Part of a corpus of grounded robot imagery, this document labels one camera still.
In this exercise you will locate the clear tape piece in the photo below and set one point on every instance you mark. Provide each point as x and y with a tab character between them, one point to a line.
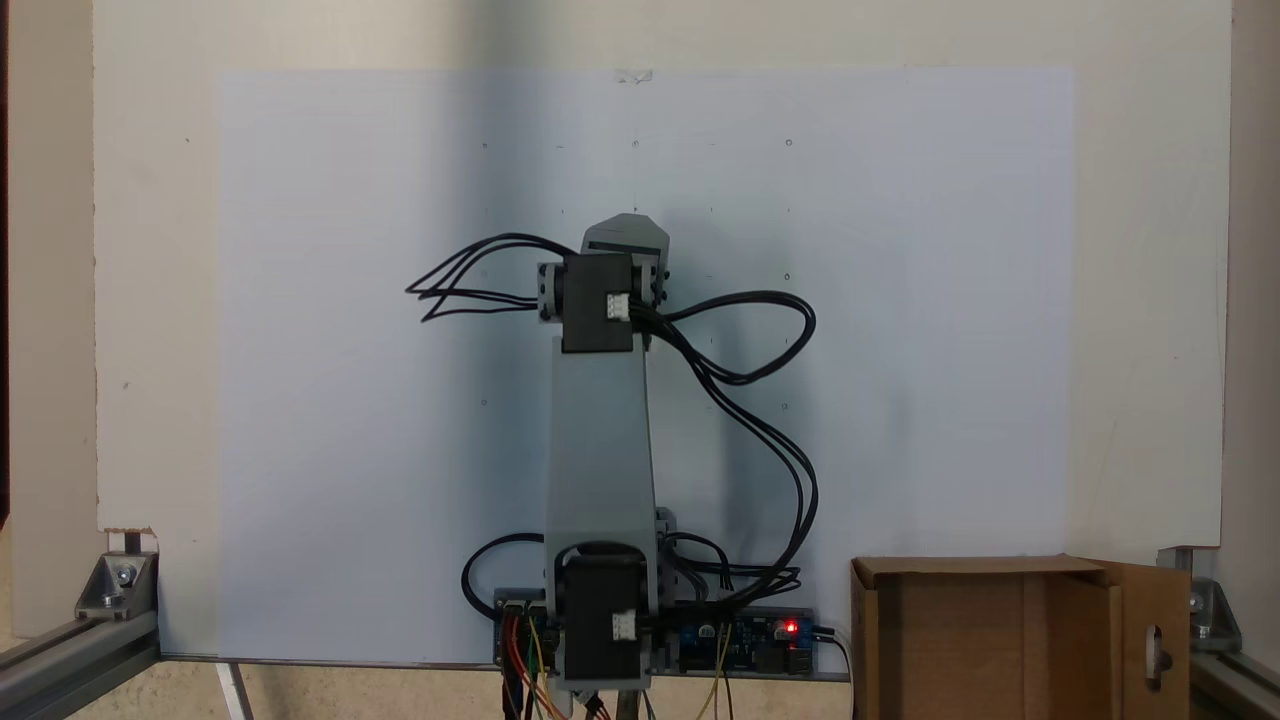
633	76

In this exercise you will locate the blue circuit board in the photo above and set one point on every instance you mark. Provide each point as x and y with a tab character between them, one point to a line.
750	640

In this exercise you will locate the grey base mounting plate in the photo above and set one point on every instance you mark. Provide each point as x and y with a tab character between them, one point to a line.
760	677

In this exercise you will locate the brown cardboard box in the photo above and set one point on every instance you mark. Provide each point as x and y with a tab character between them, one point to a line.
1000	640

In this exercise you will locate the grey metal bar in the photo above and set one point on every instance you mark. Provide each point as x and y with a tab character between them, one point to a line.
235	695

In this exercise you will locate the metal corner bracket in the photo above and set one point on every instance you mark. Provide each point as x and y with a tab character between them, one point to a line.
1215	615
120	585

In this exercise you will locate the aluminium frame post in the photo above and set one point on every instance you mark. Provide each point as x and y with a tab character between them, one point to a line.
70	660
1235	690

